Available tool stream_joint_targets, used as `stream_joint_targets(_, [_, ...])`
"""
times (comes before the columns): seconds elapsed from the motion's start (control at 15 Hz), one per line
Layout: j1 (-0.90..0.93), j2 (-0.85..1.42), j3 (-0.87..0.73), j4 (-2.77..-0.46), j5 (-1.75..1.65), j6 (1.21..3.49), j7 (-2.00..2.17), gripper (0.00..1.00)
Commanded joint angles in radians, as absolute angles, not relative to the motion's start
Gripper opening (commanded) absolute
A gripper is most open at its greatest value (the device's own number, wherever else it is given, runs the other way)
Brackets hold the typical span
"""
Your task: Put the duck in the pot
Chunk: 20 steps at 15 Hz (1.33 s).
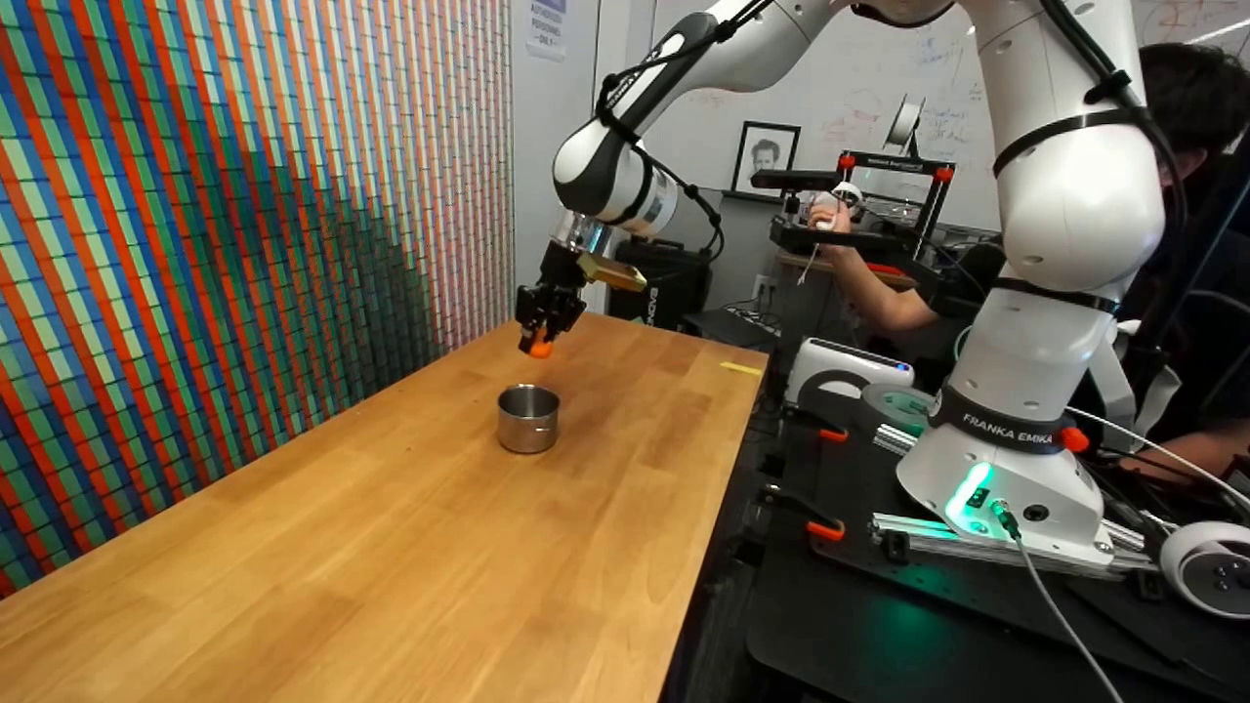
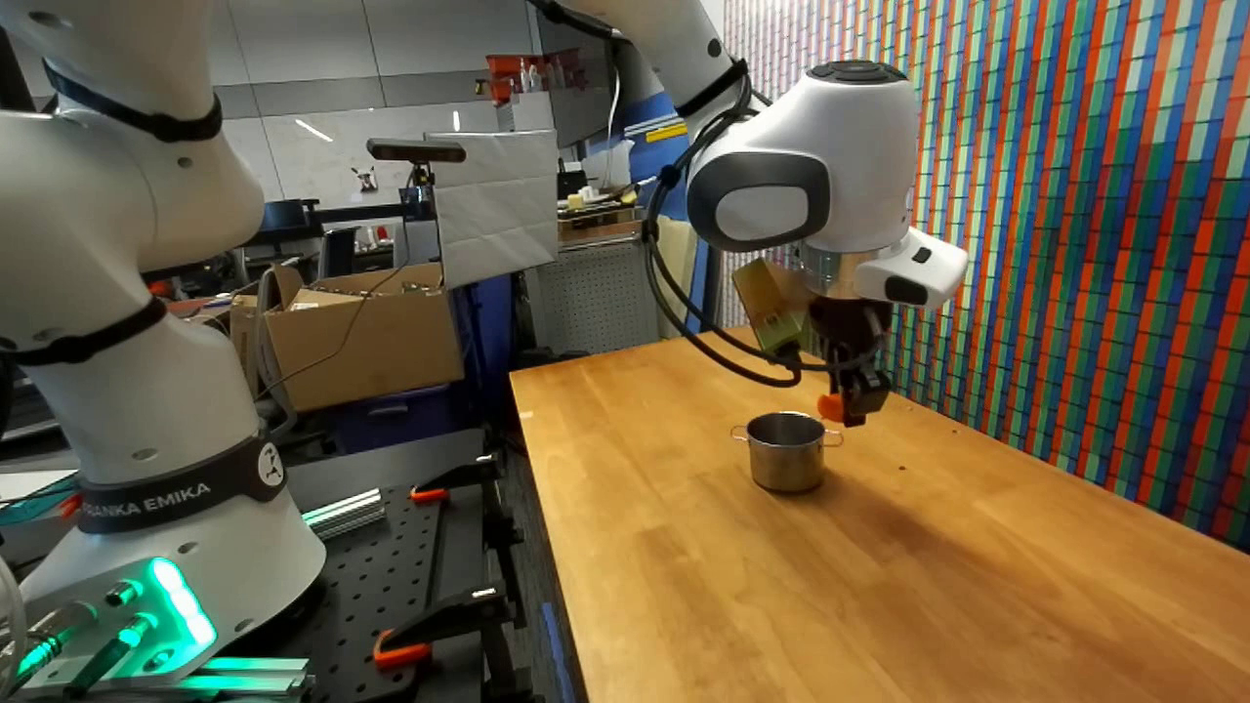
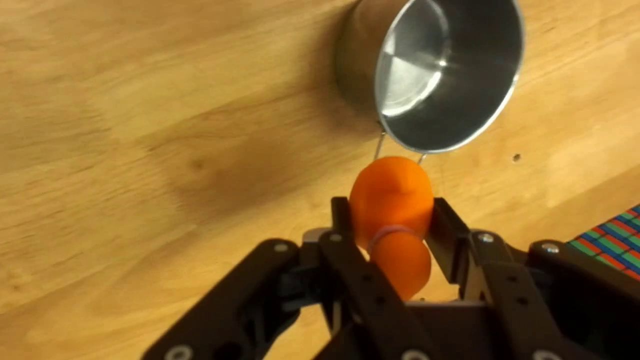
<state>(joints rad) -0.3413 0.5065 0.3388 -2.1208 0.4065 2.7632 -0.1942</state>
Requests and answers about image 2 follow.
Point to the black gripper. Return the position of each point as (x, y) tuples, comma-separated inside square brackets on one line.
[(853, 330)]

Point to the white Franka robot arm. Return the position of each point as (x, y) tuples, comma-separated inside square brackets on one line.
[(119, 237)]

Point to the small steel pot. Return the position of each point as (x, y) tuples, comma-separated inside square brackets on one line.
[(788, 457)]

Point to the blue foam board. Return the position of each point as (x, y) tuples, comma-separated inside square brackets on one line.
[(666, 162)]

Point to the cluttered background workbench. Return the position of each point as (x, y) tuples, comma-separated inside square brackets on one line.
[(602, 219)]

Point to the white flat board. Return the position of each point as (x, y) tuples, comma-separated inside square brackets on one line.
[(494, 208)]

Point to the red object on shelf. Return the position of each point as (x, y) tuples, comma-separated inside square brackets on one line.
[(512, 77)]

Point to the brown cardboard box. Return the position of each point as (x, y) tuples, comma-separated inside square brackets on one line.
[(373, 343)]

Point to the black perforated breadboard plate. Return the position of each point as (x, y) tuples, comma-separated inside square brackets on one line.
[(377, 570)]

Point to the short aluminium extrusion bar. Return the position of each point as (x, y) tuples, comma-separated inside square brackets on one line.
[(344, 514)]

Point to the tan wrist camera box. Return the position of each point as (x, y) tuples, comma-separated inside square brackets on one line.
[(773, 306)]

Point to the black stereo camera bar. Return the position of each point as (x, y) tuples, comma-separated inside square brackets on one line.
[(416, 149)]

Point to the green-lit aluminium base rail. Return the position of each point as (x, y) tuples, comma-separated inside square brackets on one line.
[(241, 675)]

